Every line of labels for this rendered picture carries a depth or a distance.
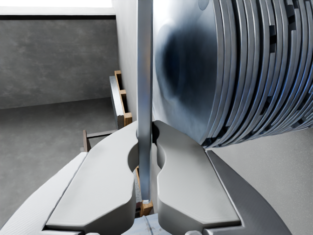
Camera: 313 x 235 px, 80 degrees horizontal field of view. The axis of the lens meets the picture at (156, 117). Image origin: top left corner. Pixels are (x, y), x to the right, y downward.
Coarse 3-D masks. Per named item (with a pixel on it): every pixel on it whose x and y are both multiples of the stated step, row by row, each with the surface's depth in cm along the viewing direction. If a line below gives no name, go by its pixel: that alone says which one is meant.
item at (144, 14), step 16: (144, 0) 9; (144, 16) 9; (144, 32) 9; (144, 48) 9; (144, 64) 9; (144, 80) 10; (144, 96) 10; (144, 112) 10; (144, 128) 10; (144, 144) 11; (144, 160) 11; (144, 176) 12; (144, 192) 14
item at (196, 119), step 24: (168, 0) 27; (192, 0) 21; (216, 0) 17; (168, 24) 27; (192, 24) 22; (216, 24) 17; (168, 48) 28; (192, 48) 22; (216, 48) 18; (168, 72) 30; (192, 72) 23; (216, 72) 19; (168, 96) 31; (192, 96) 24; (216, 96) 18; (168, 120) 35; (192, 120) 25
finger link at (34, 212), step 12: (84, 156) 9; (72, 168) 8; (48, 180) 8; (60, 180) 8; (36, 192) 7; (48, 192) 7; (60, 192) 7; (24, 204) 7; (36, 204) 7; (48, 204) 7; (12, 216) 6; (24, 216) 6; (36, 216) 6; (48, 216) 6; (0, 228) 6; (12, 228) 6; (24, 228) 6; (36, 228) 6
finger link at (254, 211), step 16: (224, 176) 8; (240, 176) 8; (240, 192) 7; (256, 192) 7; (240, 208) 7; (256, 208) 7; (272, 208) 7; (240, 224) 6; (256, 224) 6; (272, 224) 6
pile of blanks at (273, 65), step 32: (224, 0) 17; (256, 0) 19; (288, 0) 19; (224, 32) 17; (256, 32) 18; (288, 32) 20; (224, 64) 18; (256, 64) 19; (288, 64) 20; (224, 96) 19; (256, 96) 20; (288, 96) 23; (224, 128) 24; (256, 128) 24; (288, 128) 28
